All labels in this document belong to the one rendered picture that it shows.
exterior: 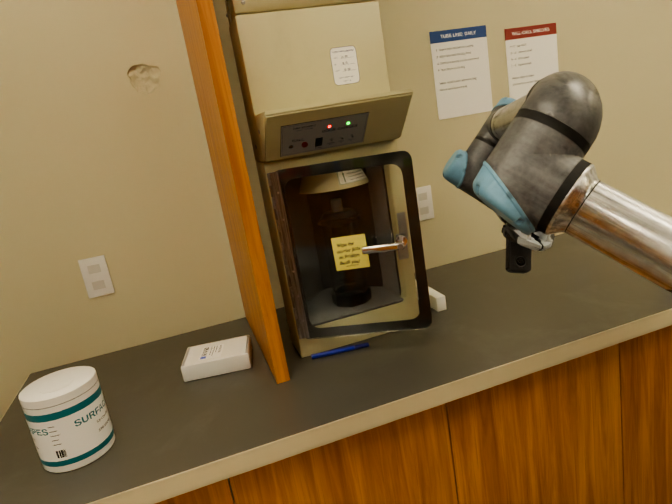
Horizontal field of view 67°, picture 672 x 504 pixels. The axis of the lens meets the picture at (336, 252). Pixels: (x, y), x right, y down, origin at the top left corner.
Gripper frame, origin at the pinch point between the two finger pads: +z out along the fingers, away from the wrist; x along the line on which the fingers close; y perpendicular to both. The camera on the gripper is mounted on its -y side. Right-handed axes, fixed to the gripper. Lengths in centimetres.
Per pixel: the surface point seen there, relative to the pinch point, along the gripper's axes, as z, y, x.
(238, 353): -16, -38, -59
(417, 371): -6.8, -31.2, -17.3
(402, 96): -24.4, 22.9, -25.9
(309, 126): -18, 16, -44
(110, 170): -46, -3, -104
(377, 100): -22.0, 21.9, -30.9
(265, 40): -25, 32, -55
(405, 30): -88, 41, -26
